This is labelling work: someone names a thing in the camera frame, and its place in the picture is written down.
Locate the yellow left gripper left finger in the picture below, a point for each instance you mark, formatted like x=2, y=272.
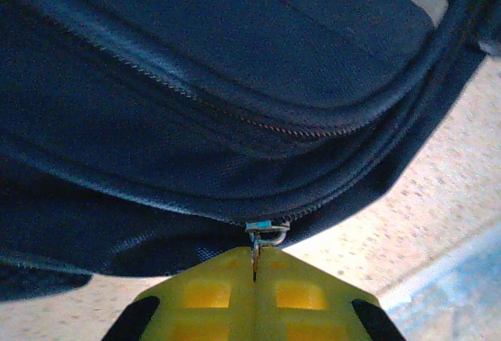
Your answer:
x=211, y=302

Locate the navy blue backpack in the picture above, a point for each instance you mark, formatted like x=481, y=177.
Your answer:
x=195, y=83

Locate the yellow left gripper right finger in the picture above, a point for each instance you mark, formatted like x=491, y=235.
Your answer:
x=301, y=302

